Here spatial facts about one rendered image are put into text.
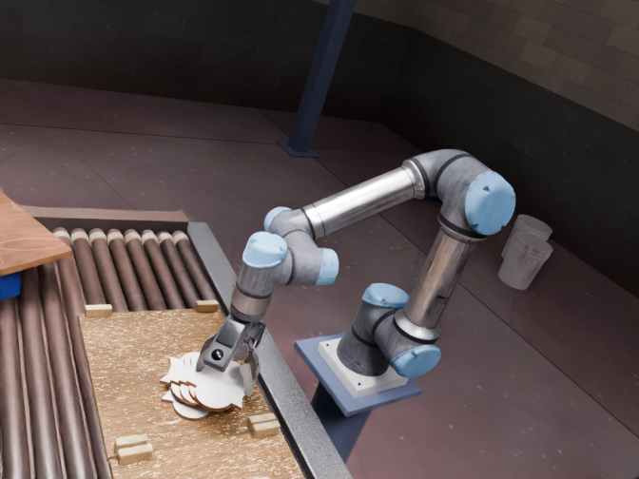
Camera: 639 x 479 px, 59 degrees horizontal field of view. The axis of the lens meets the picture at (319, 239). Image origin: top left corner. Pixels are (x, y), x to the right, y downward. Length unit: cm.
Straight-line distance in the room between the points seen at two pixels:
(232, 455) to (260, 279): 36
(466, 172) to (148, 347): 81
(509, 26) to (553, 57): 67
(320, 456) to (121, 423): 42
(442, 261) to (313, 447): 49
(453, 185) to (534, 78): 514
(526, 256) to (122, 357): 362
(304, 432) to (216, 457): 23
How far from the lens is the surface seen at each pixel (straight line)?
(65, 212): 181
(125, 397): 126
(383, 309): 144
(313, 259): 109
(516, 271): 460
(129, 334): 141
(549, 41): 632
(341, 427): 166
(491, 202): 118
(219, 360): 109
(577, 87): 606
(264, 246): 103
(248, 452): 122
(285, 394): 138
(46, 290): 155
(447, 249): 125
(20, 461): 118
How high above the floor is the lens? 185
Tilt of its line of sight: 27 degrees down
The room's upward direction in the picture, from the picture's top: 20 degrees clockwise
